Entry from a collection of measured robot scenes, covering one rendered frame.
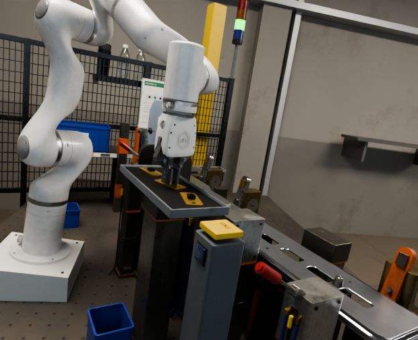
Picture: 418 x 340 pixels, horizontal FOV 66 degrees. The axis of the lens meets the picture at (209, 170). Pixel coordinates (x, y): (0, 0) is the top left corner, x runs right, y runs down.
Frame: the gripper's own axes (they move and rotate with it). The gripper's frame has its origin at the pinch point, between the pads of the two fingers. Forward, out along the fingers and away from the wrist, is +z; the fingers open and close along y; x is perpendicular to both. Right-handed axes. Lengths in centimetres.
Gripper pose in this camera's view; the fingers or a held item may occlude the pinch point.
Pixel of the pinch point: (170, 175)
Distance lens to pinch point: 81.9
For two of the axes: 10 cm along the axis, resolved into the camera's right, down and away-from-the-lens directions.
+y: 6.4, -0.7, 7.7
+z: -1.5, 9.7, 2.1
